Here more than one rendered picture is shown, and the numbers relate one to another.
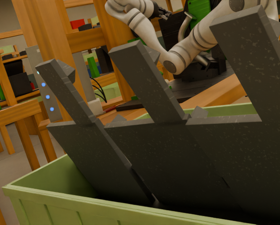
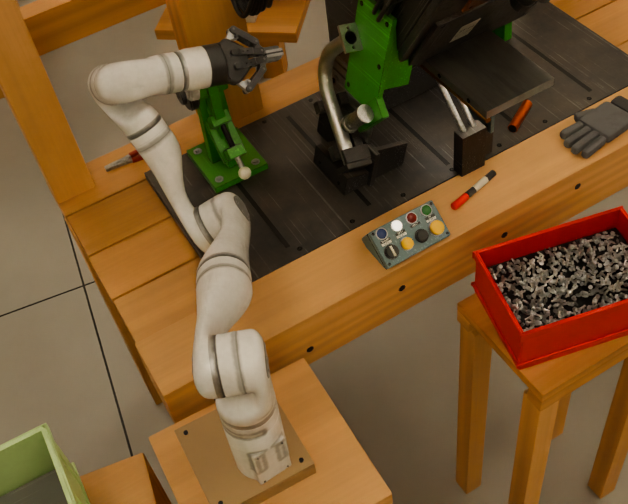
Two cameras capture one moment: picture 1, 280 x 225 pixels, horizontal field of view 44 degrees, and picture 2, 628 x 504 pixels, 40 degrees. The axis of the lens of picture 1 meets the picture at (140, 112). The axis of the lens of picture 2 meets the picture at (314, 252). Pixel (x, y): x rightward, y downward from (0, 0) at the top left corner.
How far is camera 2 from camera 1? 138 cm
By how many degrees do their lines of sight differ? 43
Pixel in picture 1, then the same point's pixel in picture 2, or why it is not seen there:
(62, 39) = (25, 59)
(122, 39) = (196, 16)
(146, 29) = (156, 168)
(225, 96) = not seen: hidden behind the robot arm
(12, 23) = not seen: outside the picture
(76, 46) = (81, 26)
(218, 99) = not seen: hidden behind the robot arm
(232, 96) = (276, 343)
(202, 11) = (374, 45)
